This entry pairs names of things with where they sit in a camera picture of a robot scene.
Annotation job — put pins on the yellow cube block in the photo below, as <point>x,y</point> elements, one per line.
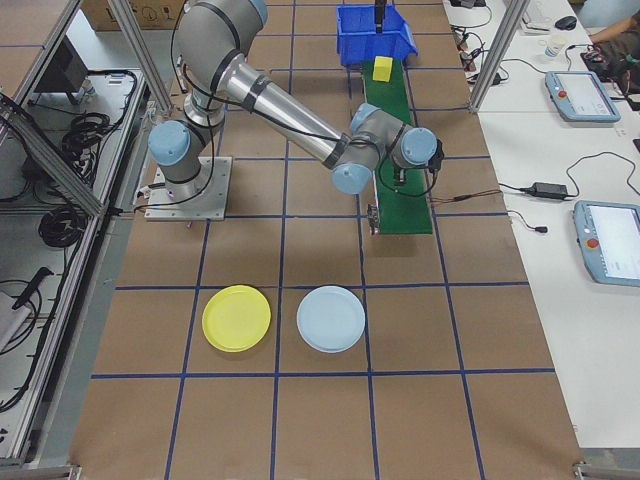
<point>382,70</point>

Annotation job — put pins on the blue teach pendant tablet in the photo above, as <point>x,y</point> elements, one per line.
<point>615,245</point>
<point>580,95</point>

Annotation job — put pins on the blue plastic storage bin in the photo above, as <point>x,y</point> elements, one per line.
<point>375,45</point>

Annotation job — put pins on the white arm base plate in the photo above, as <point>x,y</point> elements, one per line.
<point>210,200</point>

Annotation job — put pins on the black computer mouse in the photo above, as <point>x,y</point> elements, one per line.
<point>566,22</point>

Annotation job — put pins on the aluminium profile post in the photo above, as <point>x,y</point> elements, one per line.
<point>495,55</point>

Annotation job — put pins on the V-shaped metal bar frame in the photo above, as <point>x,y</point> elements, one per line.
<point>55,160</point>

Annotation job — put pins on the aluminium corner bracket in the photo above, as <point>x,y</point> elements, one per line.
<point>605,472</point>

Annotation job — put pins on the small circuit board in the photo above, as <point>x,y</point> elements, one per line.
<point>462,35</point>
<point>472,60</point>

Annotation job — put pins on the black power adapter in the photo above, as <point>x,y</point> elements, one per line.
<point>550,189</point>

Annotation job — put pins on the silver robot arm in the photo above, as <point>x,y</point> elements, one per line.
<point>280,115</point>

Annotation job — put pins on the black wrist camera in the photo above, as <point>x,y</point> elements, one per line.
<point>436,156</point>

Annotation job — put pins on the brown cardboard box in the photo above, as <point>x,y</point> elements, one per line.
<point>135,12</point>

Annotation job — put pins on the white paper cup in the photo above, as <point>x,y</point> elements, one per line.
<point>555,50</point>

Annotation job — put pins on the seated person dark clothing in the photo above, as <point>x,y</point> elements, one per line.
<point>627,65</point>

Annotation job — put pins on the yellow plate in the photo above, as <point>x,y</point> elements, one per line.
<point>235,320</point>

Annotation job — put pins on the person forearm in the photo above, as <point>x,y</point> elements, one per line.
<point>615,31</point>

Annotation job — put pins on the black electronics box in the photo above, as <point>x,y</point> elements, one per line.
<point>62,72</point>

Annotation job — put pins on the black electronics tray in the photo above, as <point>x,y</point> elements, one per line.
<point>597,57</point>

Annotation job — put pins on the light blue plate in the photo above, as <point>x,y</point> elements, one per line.
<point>330,320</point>

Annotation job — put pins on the green conveyor belt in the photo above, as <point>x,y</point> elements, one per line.
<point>400,210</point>

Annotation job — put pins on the white side table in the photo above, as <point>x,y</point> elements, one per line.
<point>550,350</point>

